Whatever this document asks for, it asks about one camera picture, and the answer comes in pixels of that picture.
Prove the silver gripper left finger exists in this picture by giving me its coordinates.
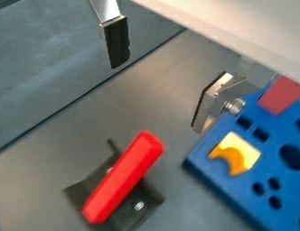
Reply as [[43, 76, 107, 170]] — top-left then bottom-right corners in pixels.
[[87, 0, 131, 69]]

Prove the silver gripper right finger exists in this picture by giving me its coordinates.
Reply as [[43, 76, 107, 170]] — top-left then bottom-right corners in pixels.
[[190, 55, 278, 135]]

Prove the red hexagon rod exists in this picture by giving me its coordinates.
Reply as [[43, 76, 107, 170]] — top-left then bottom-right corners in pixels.
[[81, 131, 164, 225]]

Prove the yellow notched block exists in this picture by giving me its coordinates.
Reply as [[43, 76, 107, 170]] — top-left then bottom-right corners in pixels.
[[207, 132, 260, 177]]

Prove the red rectangular block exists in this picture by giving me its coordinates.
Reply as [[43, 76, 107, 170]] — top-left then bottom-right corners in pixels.
[[256, 76, 300, 116]]

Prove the blue shape sorter block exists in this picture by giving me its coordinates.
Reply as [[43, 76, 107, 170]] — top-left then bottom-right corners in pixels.
[[182, 90, 300, 231]]

